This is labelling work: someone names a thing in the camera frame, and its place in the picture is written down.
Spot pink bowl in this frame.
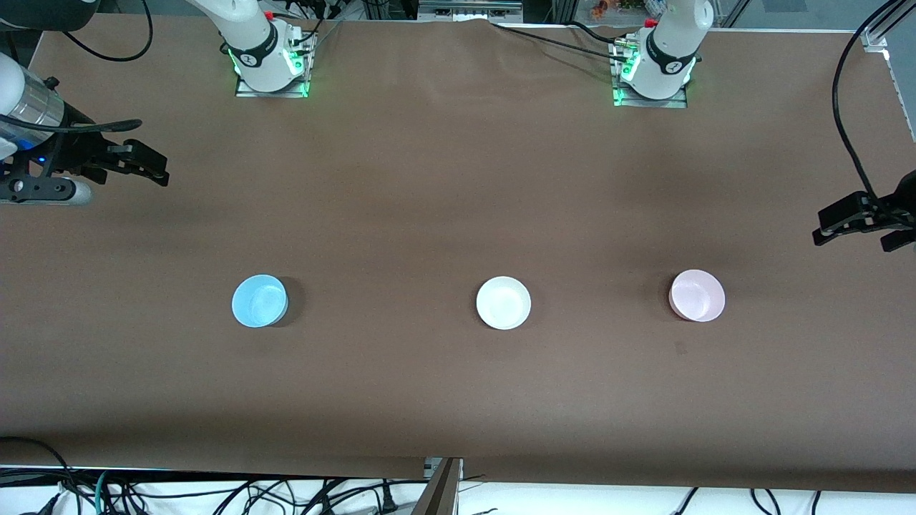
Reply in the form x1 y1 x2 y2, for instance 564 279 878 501
668 269 726 323

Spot blue bowl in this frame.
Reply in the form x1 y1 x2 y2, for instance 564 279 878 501
231 274 289 328

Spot white bowl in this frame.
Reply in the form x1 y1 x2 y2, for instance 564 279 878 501
476 276 532 330

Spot brown table cover sheet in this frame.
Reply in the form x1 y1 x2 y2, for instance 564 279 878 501
0 13 916 494

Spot grey metal box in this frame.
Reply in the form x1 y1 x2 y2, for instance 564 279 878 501
419 0 523 22

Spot white edge rail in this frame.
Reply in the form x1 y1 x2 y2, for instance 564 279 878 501
886 49 916 142

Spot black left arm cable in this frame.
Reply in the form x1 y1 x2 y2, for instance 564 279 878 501
832 0 904 208

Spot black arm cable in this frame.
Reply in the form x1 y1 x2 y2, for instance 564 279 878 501
832 0 904 208
61 0 155 63

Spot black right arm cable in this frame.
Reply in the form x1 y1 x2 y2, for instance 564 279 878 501
61 0 155 63

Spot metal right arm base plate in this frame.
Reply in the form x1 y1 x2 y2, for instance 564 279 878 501
235 29 316 99

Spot aluminium frame profile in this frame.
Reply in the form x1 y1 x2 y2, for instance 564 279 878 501
862 0 916 51

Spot grey metal post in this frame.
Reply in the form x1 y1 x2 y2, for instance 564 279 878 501
411 458 464 515

